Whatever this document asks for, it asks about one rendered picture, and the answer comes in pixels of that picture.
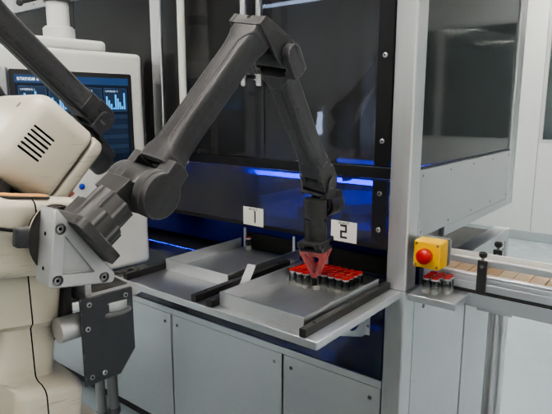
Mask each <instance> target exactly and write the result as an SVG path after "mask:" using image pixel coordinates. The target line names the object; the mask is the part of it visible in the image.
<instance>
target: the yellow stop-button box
mask: <svg viewBox="0 0 552 414"><path fill-rule="evenodd" d="M450 246H451V239H450V238H445V237H435V236H430V235H424V236H423V237H420V238H417V239H416V240H415V242H414V259H413V265H414V266H416V267H422V268H426V269H433V270H441V269H442V268H444V267H446V266H448V265H449V260H450ZM423 248H426V249H428V250H429V251H430V252H431V253H432V255H433V259H432V261H431V262H430V263H429V264H419V263H418V262H417V260H416V253H417V252H418V251H419V250H420V249H423Z"/></svg>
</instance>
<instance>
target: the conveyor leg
mask: <svg viewBox="0 0 552 414"><path fill-rule="evenodd" d="M476 309H477V310H479V311H485V312H489V314H488V324H487V335H486V345H485V366H484V377H483V388H482V398H481V414H500V405H501V395H502V385H503V376H504V357H505V348H506V337H507V327H508V318H509V317H511V318H512V317H513V315H507V314H503V313H499V312H495V311H492V310H485V309H481V308H476Z"/></svg>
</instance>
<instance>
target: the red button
mask: <svg viewBox="0 0 552 414"><path fill-rule="evenodd" d="M432 259H433V255H432V253H431V252H430V251H429V250H428V249H426V248H423V249H420V250H419V251H418V252H417V253H416V260H417V262H418V263H419V264H421V265H427V264H429V263H430V262H431V261H432Z"/></svg>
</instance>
